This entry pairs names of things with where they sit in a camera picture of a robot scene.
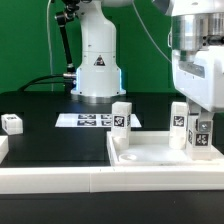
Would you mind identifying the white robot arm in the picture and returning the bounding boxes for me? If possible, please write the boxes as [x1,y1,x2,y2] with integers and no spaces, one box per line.
[72,0,224,118]

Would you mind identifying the white u-shaped obstacle fence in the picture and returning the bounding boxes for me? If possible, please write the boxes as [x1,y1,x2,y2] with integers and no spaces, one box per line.
[0,134,224,195]

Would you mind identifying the white base marker plate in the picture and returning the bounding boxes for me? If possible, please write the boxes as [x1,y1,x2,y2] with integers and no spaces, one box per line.
[54,113,143,129]

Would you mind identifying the white cable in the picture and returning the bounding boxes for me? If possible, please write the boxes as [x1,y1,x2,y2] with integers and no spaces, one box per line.
[46,0,56,92]

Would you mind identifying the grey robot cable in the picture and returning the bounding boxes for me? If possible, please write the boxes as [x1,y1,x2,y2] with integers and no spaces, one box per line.
[131,1,173,64]

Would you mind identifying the white square table top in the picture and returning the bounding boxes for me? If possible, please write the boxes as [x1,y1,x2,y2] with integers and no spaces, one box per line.
[107,131,224,166]

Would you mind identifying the black cable bundle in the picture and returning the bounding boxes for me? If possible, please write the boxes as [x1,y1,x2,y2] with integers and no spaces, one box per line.
[17,73,76,93]

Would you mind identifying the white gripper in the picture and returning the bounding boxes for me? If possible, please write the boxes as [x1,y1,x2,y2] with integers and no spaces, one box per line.
[172,46,224,133]

